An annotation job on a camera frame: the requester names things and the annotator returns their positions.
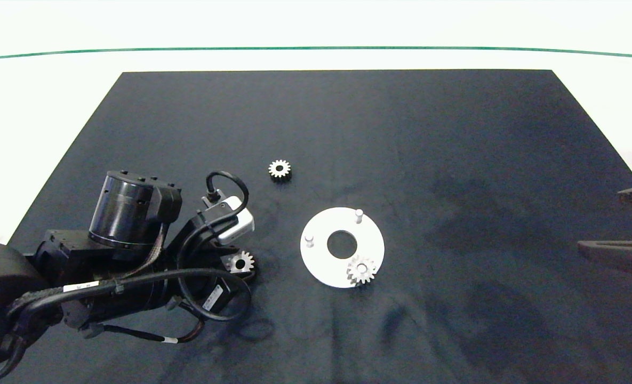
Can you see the boxy silver wrist camera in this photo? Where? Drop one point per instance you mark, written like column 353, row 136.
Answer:
column 238, row 224

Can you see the dark table mat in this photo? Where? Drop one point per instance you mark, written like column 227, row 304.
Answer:
column 454, row 160

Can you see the round white plate with pins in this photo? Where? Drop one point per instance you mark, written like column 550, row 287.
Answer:
column 321, row 266

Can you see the small steel planetary gear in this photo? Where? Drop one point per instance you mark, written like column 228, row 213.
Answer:
column 368, row 272
column 246, row 261
column 285, row 169

